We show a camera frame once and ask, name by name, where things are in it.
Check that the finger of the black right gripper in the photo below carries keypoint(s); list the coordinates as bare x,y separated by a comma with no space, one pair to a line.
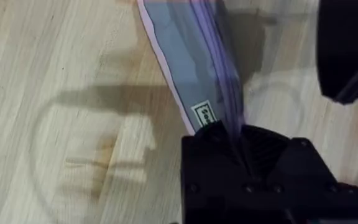
346,46

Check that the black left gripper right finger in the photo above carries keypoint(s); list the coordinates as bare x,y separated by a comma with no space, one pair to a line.
284,165

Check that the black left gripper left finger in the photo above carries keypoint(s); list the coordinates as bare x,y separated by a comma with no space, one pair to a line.
210,161

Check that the grey zip bag pink edge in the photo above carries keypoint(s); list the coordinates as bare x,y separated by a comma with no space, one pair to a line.
185,56

